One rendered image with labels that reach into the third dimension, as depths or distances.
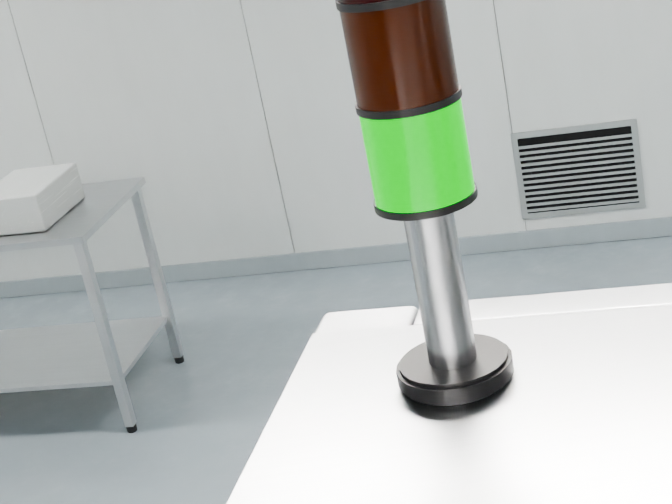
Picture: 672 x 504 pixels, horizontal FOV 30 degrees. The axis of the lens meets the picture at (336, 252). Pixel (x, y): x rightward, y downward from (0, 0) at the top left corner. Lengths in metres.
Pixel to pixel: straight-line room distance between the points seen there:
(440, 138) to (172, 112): 5.95
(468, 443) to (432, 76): 0.17
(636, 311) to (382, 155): 0.19
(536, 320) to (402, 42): 0.20
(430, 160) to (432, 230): 0.04
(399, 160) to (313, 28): 5.62
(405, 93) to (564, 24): 5.46
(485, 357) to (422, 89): 0.15
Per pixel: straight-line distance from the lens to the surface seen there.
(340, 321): 0.74
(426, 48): 0.57
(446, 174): 0.59
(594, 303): 0.71
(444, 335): 0.63
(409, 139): 0.58
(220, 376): 5.65
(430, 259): 0.61
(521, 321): 0.70
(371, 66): 0.57
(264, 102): 6.35
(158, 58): 6.46
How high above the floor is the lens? 2.40
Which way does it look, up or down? 21 degrees down
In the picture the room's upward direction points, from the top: 11 degrees counter-clockwise
